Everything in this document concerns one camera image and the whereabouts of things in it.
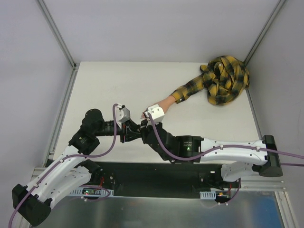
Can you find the aluminium frame post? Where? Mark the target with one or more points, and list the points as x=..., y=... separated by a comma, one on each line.
x=56, y=33
x=266, y=27

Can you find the left aluminium frame post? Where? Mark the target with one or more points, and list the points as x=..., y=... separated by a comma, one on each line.
x=56, y=33

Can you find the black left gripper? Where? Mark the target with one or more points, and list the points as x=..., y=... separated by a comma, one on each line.
x=125, y=134

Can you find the yellow plaid shirt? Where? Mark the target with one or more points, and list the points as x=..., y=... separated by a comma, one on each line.
x=224, y=78

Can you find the right white cable duct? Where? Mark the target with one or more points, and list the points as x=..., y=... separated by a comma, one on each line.
x=214, y=194

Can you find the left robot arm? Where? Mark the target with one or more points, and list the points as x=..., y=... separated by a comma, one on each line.
x=73, y=168

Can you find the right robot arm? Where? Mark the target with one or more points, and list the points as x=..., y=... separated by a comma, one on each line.
x=238, y=159

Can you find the mannequin hand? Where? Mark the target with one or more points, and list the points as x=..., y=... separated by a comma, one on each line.
x=165, y=104

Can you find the white cable duct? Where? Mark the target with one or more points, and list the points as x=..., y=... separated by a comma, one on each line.
x=214, y=194
x=91, y=192

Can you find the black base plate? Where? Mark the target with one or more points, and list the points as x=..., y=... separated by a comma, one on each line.
x=157, y=180

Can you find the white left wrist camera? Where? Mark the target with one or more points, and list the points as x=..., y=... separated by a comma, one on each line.
x=122, y=114

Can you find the left white cable duct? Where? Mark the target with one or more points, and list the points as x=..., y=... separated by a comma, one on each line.
x=91, y=192

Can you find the right aluminium frame post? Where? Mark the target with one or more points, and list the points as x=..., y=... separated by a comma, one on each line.
x=266, y=27

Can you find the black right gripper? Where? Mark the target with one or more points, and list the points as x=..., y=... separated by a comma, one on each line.
x=150, y=128

